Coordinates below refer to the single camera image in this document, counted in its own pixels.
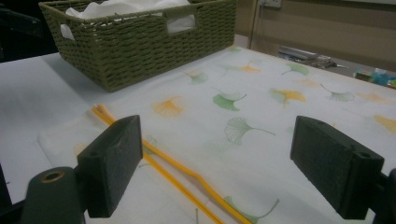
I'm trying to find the teal plastic wrapper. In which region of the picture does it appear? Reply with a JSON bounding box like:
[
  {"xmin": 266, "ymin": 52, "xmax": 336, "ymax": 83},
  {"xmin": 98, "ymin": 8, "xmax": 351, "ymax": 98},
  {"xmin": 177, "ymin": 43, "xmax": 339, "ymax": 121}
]
[{"xmin": 354, "ymin": 67, "xmax": 396, "ymax": 89}]

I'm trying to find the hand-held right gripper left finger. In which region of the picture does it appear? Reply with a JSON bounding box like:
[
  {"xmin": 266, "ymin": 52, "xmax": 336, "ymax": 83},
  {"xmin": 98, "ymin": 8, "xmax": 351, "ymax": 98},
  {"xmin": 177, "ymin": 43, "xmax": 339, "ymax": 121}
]
[{"xmin": 77, "ymin": 115, "xmax": 144, "ymax": 218}]

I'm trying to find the white padded cloth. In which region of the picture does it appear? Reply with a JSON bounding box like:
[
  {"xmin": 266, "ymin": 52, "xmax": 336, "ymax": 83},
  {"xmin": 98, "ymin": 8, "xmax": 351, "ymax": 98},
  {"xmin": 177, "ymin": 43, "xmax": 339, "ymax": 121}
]
[{"xmin": 60, "ymin": 0, "xmax": 196, "ymax": 41}]

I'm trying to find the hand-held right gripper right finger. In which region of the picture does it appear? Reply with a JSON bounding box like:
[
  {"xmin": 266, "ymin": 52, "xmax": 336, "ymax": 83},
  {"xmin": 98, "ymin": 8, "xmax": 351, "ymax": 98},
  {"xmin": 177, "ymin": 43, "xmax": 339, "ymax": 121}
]
[{"xmin": 290, "ymin": 115, "xmax": 386, "ymax": 220}]

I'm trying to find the leaf print storage bag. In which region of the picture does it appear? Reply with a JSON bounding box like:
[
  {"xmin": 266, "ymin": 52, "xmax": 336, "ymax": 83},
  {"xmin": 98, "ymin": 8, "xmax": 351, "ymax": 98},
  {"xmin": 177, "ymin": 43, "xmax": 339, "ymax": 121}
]
[{"xmin": 36, "ymin": 46, "xmax": 396, "ymax": 224}]

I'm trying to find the green woven basket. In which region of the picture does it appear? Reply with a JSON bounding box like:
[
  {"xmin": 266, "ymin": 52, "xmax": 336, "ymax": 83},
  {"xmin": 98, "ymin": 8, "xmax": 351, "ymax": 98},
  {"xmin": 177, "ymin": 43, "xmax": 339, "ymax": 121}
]
[{"xmin": 38, "ymin": 0, "xmax": 237, "ymax": 93}]

